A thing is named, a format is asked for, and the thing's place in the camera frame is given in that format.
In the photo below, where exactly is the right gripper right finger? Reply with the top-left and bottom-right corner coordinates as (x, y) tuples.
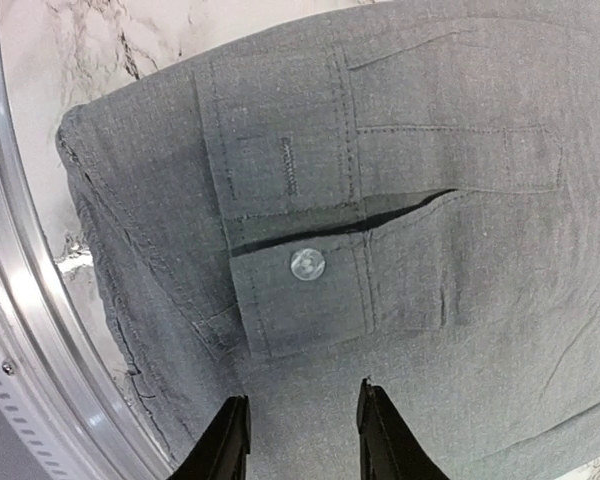
(356, 378), (448, 480)

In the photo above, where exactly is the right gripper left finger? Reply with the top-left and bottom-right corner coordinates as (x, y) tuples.
(169, 396), (251, 480)

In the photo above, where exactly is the grey long sleeve shirt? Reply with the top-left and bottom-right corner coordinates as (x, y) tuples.
(56, 1), (600, 479)

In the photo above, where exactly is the aluminium front frame rail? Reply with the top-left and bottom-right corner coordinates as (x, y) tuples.
(0, 0), (174, 480)

